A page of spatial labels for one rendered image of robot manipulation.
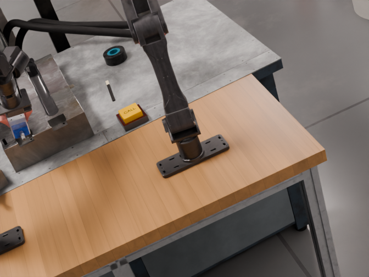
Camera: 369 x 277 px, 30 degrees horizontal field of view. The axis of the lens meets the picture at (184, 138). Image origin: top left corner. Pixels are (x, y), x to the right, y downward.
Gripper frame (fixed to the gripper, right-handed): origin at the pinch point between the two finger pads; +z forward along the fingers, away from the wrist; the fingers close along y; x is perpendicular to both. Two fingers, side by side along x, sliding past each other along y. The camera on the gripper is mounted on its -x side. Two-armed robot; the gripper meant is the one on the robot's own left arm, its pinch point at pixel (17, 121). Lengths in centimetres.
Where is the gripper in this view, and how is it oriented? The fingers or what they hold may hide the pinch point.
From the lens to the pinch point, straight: 205.5
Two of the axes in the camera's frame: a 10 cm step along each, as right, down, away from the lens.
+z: 0.1, 5.9, 8.1
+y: -9.2, 3.2, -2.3
